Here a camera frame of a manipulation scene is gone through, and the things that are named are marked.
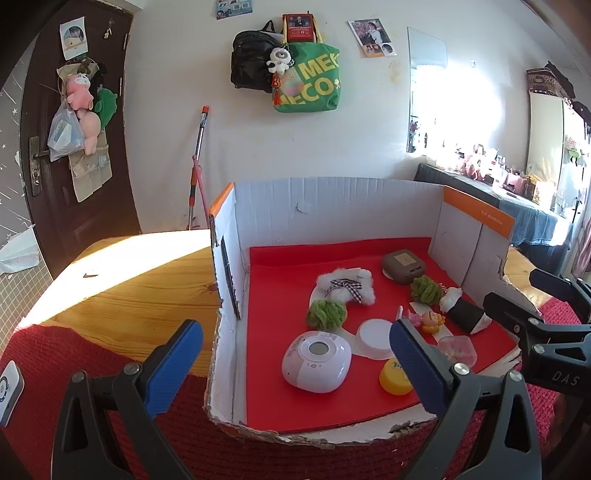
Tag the paper picture on door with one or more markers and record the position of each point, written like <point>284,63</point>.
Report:
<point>74,38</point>

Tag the yellow round jar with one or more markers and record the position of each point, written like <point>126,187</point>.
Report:
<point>392,376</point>

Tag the beige hanging organizer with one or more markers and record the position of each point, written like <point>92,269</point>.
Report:
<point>87,180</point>

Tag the photo wall poster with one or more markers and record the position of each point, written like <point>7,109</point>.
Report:
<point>371,37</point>

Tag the pale pink plush toy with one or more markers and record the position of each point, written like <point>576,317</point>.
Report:
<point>91,131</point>

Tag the white wardrobe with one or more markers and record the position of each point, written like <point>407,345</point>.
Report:
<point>545,138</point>

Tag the white plush bear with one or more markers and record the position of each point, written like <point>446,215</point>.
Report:
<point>341,279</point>

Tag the green yarn pom-pom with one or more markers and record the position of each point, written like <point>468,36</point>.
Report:
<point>327,314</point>
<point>425,288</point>

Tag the blue and white small device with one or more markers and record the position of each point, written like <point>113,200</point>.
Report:
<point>9,392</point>

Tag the white screw lid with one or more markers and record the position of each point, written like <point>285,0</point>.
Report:
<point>374,337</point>

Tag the white plastic sheet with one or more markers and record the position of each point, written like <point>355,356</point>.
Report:
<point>16,254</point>

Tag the clutter of bottles and boxes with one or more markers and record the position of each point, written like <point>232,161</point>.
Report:
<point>485,170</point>

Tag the black backpack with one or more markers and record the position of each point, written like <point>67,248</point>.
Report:
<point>249,60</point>

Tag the black bag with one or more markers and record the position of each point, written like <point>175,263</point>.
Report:
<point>582,110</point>

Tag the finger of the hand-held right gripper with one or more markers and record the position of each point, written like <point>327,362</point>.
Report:
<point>558,288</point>
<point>508,311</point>

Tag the green plush toy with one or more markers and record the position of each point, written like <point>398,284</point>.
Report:
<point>106,106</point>

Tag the mop with orange tip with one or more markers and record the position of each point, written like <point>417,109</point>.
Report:
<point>198,147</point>

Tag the green tote bag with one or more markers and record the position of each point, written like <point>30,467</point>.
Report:
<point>314,92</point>

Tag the wall mirror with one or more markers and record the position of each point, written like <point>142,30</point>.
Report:
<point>427,50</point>

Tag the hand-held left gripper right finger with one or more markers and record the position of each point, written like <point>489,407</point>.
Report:
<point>418,364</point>

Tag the clear plastic small box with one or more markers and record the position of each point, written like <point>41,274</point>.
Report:
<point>457,350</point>

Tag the red box on wall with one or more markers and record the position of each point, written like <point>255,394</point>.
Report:
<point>298,28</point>

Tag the grey rounded case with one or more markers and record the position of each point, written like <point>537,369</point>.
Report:
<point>403,267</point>

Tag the black and white cloth roll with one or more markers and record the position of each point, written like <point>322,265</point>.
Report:
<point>466,314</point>

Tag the hanging keys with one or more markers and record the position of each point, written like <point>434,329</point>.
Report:
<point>109,28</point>

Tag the orange cardboard box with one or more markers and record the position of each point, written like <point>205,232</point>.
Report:
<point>277,392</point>

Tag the white round electronic device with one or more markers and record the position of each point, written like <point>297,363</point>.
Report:
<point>318,374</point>

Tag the pink curtain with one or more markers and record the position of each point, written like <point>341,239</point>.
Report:
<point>581,258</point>

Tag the red knitted mat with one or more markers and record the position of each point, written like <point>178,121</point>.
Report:
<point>46,360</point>

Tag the table with dark blue cloth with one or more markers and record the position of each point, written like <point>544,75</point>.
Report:
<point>531,226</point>

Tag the clear plastic bag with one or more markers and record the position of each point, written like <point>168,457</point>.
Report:
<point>64,136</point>

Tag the blue wall poster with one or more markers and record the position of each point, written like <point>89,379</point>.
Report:
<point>234,9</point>

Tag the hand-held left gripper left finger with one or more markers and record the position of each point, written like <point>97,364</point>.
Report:
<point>175,364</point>

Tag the dark brown door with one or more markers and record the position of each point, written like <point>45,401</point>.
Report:
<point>55,221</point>

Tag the patterned suitcase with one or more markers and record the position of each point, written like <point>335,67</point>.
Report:
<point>545,83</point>

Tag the small doll figurine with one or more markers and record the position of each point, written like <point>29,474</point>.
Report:
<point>431,322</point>

